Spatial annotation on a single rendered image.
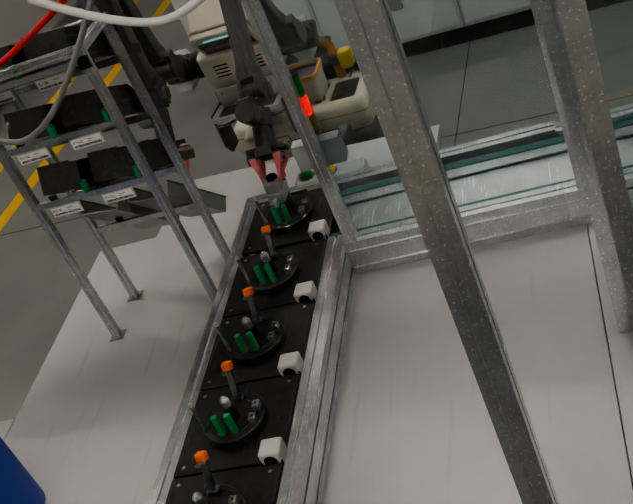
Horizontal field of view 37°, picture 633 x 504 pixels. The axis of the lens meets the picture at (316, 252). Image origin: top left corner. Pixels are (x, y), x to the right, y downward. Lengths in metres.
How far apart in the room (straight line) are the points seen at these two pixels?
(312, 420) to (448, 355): 0.35
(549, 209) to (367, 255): 0.46
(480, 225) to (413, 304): 0.26
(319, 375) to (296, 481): 0.28
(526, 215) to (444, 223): 1.16
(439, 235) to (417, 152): 0.13
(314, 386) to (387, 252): 0.51
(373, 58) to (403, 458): 1.05
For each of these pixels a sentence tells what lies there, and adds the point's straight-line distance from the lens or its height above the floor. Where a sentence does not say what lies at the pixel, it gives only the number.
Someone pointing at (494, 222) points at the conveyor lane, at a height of 0.92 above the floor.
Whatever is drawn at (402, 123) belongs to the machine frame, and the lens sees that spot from 1.10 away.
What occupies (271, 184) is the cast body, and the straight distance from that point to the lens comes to 2.47.
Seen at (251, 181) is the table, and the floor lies 0.86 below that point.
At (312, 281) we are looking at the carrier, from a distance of 2.24.
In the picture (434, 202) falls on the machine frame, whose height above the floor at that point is 1.62.
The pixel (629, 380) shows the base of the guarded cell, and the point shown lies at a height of 0.86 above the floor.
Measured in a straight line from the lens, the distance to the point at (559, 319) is 2.10.
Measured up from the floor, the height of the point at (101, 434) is 0.86.
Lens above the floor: 2.23
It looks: 32 degrees down
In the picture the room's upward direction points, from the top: 25 degrees counter-clockwise
